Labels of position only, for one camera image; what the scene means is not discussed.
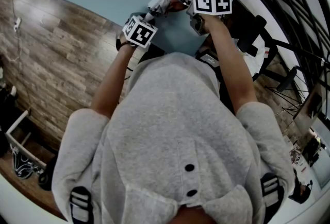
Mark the white power strip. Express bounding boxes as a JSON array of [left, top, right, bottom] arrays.
[[12, 17, 23, 32]]

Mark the black wrist strap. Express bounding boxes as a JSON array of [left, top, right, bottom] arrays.
[[115, 37, 135, 51]]

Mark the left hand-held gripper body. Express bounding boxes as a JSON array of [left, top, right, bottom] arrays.
[[122, 14, 158, 48]]

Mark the black waist box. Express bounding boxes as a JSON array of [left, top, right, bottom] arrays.
[[195, 49, 220, 69]]

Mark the black bicycle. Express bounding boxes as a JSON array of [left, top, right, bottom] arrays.
[[243, 0, 330, 120]]

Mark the person's right forearm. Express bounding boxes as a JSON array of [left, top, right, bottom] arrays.
[[203, 14, 258, 115]]

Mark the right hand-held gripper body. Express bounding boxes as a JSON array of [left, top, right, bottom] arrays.
[[186, 0, 232, 36]]

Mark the grey hooded sweatshirt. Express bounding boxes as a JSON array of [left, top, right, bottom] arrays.
[[51, 52, 297, 224]]

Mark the person's left forearm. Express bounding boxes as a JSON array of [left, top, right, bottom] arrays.
[[90, 44, 136, 118]]

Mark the black grey shoulder strap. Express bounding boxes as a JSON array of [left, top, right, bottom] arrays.
[[260, 173, 284, 208], [69, 186, 93, 224]]

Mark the white plastic bag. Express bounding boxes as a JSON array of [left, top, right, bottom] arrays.
[[241, 37, 270, 81]]

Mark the white shelf frame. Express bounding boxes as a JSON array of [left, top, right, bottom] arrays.
[[5, 110, 47, 171]]

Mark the tangle of white cables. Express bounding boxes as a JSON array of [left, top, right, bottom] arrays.
[[11, 147, 44, 180]]

